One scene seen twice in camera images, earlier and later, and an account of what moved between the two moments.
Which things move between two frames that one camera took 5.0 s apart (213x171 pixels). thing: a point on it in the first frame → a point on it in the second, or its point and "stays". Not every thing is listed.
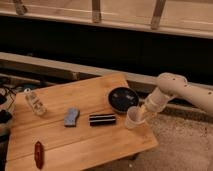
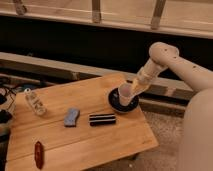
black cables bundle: x=7 y=97 stays
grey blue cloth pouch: x=70 y=120 stays
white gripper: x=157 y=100 → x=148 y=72
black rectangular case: x=102 y=119 stays
